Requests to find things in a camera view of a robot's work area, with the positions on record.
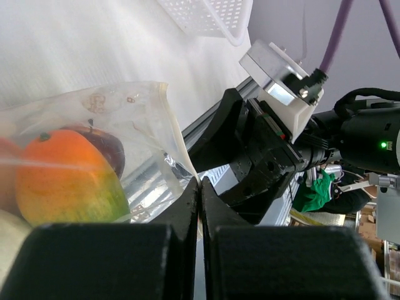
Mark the dark red apple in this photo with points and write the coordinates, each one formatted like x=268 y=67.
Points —
x=107 y=144

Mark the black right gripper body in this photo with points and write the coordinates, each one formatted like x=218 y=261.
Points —
x=267 y=156

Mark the orange green mango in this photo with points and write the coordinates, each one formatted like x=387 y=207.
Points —
x=64 y=178

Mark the white radish with leaves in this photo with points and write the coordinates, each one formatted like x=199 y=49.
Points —
x=13 y=233

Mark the white plastic basket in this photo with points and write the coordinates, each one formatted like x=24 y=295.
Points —
x=227 y=19

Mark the clear zip top bag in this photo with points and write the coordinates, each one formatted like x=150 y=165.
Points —
x=137 y=113

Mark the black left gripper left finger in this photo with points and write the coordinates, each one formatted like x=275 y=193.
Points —
x=153 y=260

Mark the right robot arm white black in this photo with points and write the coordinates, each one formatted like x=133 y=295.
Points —
x=363 y=127

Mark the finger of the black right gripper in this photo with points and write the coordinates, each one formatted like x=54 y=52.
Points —
x=267 y=208
x=224 y=139

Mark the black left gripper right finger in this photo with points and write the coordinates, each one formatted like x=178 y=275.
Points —
x=277 y=262

